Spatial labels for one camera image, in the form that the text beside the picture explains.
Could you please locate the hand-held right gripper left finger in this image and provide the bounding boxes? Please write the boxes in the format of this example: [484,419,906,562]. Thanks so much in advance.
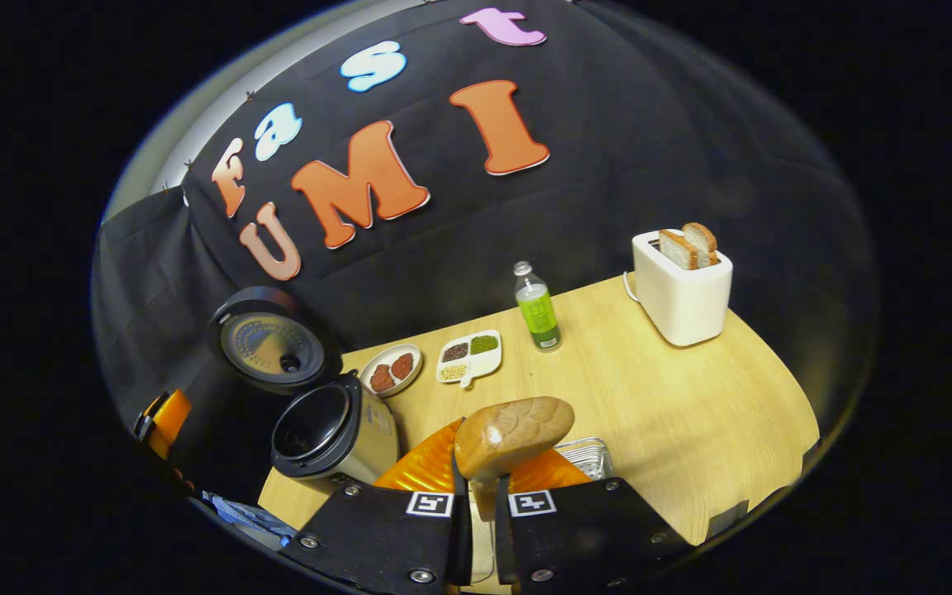
[282,417,474,594]

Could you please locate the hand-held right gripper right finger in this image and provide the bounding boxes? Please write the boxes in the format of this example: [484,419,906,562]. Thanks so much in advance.
[493,446,696,594]

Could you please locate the metal wire chopstick holder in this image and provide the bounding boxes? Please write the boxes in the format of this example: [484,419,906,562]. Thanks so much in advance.
[555,436,616,482]

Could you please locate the wooden spoon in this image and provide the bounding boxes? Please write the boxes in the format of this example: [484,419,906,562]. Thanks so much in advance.
[453,397,576,521]

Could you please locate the black rice cooker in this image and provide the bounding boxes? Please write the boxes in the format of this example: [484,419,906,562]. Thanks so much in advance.
[206,285,401,488]

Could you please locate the round white plate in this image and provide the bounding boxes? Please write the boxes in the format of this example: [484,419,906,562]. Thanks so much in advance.
[359,343,424,399]

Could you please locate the white divided grain dish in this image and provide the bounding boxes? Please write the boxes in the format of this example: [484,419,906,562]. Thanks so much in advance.
[436,329,503,389]

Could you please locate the green plastic bottle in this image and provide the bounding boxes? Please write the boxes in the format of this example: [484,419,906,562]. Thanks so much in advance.
[513,260,564,355]

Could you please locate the white toaster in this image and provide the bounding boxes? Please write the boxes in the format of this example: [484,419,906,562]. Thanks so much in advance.
[631,229,735,348]

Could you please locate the toast bread slice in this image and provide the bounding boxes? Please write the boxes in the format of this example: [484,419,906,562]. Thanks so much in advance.
[658,229,700,271]
[681,221,721,267]

